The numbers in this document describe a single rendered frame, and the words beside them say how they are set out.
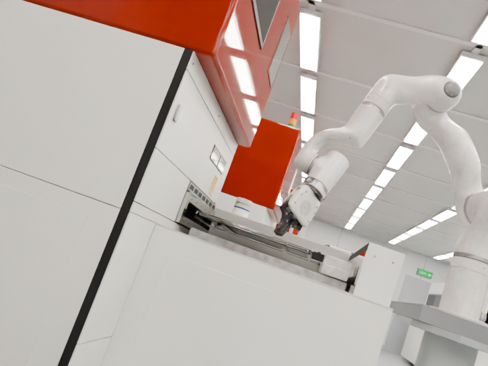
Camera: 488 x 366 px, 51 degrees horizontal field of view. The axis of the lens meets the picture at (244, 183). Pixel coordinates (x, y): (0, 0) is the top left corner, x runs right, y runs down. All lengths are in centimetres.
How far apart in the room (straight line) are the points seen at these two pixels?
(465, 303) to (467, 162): 44
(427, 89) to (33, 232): 122
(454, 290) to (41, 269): 118
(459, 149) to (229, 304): 91
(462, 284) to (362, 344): 53
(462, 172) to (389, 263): 54
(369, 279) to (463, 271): 45
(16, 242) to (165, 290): 37
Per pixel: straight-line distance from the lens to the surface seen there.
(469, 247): 176
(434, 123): 186
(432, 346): 172
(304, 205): 158
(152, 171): 121
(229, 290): 131
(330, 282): 157
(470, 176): 182
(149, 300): 135
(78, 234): 121
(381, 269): 137
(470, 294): 174
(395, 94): 177
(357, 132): 168
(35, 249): 125
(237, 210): 218
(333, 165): 164
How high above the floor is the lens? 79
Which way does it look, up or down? 9 degrees up
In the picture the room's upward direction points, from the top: 20 degrees clockwise
